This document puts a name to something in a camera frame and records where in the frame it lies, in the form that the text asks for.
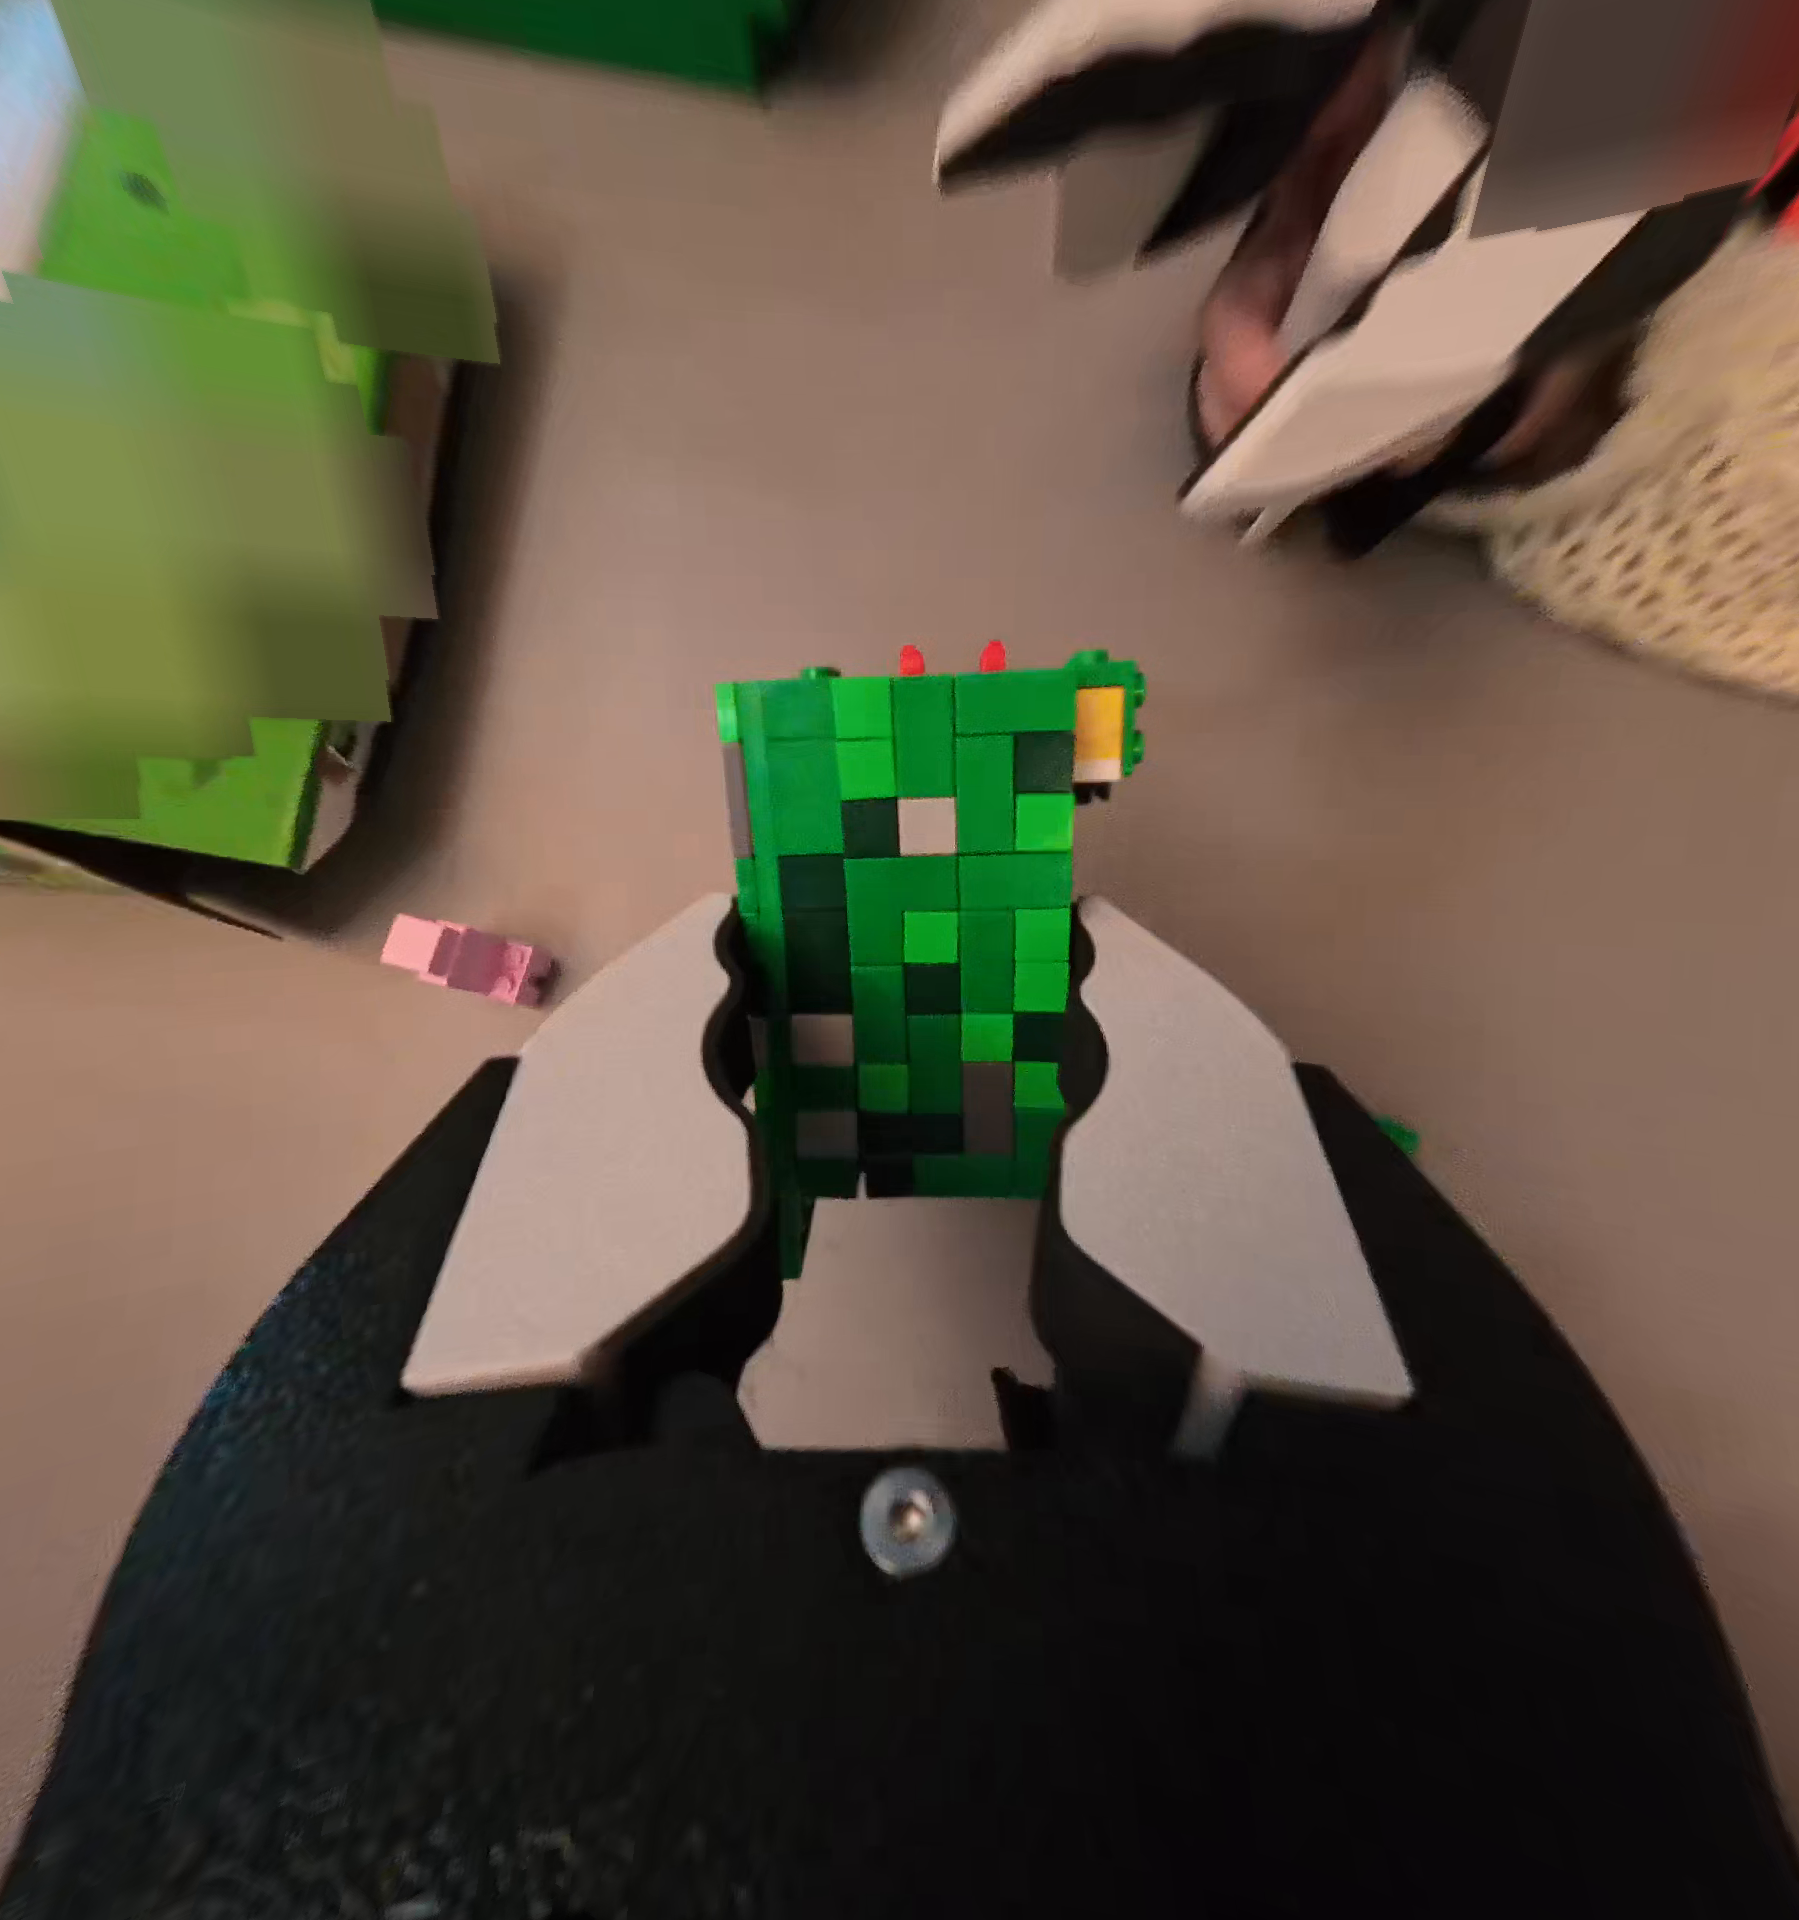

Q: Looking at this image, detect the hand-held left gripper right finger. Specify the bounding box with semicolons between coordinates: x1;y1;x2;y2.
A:
1032;895;1415;1461

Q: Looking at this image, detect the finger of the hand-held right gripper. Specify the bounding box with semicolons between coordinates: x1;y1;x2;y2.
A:
1179;211;1656;542
934;0;1381;284

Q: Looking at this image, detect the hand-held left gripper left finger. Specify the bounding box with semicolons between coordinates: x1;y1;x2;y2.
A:
400;892;781;1400

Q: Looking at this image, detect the small green lego cube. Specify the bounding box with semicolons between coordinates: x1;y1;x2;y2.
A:
713;642;1149;1279

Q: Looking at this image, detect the pink lego pig figure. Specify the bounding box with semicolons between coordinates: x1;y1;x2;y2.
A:
381;915;561;1008

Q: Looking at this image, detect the green cardboard lego box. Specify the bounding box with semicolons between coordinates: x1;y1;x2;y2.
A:
0;101;458;895

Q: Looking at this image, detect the person's right hand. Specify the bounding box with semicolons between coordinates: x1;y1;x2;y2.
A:
1191;31;1418;454

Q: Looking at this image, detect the green ribbed plastic box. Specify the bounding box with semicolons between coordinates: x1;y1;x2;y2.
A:
372;0;814;92

